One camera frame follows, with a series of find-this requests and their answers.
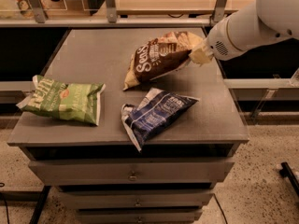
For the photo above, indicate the black floor bar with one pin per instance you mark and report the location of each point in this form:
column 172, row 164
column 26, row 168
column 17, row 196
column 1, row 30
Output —
column 286, row 171
column 38, row 197

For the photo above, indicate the black floor bar left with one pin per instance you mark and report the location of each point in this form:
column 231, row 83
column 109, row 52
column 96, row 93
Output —
column 38, row 197

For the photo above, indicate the green chip bag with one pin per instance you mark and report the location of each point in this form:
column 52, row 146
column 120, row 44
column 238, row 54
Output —
column 73, row 101

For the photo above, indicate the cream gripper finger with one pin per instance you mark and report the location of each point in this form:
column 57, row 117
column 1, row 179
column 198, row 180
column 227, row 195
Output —
column 201, row 53

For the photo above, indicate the blue chip bag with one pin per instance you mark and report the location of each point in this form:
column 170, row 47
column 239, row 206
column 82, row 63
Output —
column 157, row 111

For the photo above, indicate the top drawer knob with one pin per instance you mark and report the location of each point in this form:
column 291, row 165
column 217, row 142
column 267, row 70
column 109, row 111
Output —
column 132, row 177

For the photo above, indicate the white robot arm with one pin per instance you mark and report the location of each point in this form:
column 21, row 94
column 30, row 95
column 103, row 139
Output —
column 261, row 23

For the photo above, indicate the wooden shelf with metal posts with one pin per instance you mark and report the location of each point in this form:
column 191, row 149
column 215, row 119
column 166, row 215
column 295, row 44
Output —
column 129, row 13

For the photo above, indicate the brown chip bag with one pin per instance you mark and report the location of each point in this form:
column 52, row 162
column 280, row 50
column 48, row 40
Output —
column 160, row 56

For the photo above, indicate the black floor bar right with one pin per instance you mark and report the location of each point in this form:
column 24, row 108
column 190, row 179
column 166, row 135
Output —
column 286, row 171

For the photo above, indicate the colourful package on shelf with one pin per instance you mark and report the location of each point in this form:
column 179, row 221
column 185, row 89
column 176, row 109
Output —
column 18, row 9

